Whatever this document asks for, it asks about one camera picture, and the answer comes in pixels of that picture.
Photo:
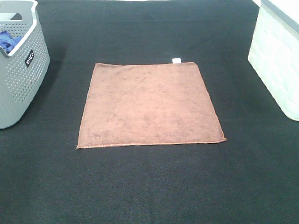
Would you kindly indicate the white towel care tag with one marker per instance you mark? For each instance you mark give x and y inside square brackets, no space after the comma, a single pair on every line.
[176,60]

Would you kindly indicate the blue cloth in basket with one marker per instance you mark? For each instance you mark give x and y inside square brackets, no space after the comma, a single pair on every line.
[7,42]

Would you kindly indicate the white woven storage basket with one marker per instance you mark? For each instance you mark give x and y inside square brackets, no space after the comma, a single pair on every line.
[274,52]

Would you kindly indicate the black basket brand label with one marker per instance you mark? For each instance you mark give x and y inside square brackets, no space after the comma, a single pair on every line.
[29,58]

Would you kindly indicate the grey perforated laundry basket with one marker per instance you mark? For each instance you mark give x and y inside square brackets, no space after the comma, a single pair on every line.
[19,84]

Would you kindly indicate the brown microfibre towel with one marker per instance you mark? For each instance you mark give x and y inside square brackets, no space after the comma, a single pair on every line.
[158,104]

